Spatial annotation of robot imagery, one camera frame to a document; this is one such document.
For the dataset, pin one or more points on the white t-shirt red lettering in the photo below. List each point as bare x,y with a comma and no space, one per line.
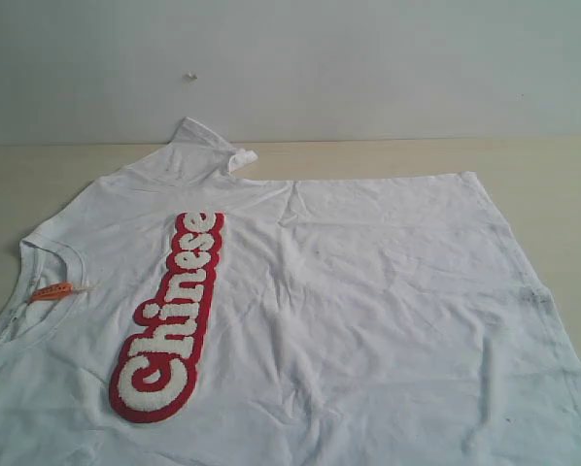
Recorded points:
173,314

